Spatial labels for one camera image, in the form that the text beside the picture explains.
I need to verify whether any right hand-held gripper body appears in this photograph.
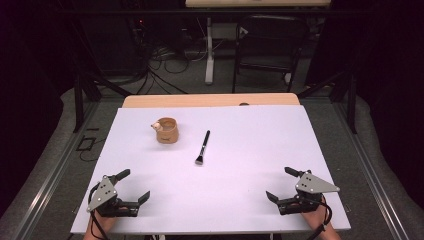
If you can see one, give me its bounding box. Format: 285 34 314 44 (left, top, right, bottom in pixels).
277 171 341 216

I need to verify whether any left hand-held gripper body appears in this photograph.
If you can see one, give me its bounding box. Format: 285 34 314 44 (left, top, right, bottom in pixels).
87 175 141 218

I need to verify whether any tan ceramic cup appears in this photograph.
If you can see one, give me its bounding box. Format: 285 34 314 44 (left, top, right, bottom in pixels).
150 116 180 145

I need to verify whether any black makeup brush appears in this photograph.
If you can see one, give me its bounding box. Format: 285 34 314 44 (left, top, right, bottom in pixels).
194 129 211 166

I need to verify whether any person's left hand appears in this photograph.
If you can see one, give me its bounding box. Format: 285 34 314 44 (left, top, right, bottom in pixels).
88 213 118 233

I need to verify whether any person's right hand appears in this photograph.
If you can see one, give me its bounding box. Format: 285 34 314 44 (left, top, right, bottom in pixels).
301 205 330 232

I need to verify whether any light wooden table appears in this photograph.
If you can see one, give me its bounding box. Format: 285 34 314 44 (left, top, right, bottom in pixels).
121 92 301 109

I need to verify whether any white desk leg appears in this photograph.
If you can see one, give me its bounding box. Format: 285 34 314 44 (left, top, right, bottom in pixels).
204 17 215 85

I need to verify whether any black metal chair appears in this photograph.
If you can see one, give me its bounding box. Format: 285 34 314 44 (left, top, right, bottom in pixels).
231 13 311 94

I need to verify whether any light wooden desk top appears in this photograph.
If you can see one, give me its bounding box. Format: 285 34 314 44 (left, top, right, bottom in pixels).
185 0 332 8

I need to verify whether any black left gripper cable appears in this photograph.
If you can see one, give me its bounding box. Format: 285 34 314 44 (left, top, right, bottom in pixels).
87 183 111 240

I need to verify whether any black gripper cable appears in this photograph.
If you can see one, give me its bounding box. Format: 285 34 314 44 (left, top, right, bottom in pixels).
87 183 111 240
306 196 334 240

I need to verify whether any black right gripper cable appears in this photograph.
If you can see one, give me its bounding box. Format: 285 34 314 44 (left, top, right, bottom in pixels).
306 196 334 240

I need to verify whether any thin black floor cable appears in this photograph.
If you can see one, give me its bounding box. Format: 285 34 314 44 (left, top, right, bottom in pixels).
75 128 108 163

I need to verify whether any aluminium floor rail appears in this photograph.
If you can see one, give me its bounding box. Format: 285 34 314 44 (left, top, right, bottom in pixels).
333 99 411 240
0 99 101 240

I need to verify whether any black metal frame stand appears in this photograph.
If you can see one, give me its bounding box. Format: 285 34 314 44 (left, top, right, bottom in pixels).
297 71 358 135
73 71 133 134

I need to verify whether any bundle of black floor cables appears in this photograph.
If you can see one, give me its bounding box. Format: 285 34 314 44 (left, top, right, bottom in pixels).
133 46 208 95

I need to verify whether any black horizontal frame bar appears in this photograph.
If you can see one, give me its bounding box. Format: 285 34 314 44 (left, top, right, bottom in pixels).
59 8 368 15

